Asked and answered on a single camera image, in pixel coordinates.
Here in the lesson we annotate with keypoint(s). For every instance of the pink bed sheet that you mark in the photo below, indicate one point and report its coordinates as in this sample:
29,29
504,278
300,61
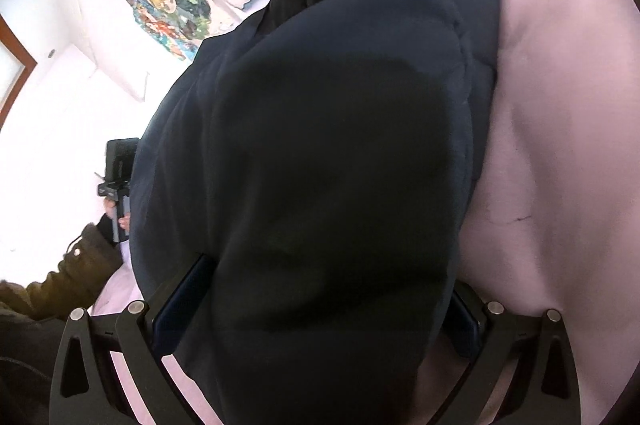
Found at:
550,105

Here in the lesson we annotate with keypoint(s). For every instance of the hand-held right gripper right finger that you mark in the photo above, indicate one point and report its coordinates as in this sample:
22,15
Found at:
464,330

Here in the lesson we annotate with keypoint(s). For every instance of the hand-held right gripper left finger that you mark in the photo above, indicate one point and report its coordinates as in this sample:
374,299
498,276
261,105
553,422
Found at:
181,300

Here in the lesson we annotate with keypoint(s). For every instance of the person's dark clothing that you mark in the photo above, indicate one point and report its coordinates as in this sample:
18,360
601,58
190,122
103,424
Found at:
25,370

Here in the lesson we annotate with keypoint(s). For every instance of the person's left hand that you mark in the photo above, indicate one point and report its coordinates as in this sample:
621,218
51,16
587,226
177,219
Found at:
108,208

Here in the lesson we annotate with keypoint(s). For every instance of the dark navy puffer jacket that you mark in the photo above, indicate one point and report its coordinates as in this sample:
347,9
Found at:
325,155

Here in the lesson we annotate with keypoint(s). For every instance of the person's left forearm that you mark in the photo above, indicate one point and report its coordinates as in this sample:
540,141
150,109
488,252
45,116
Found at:
65,275

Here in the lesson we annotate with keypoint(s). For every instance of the wooden door frame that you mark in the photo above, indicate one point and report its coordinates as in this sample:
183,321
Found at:
17,70

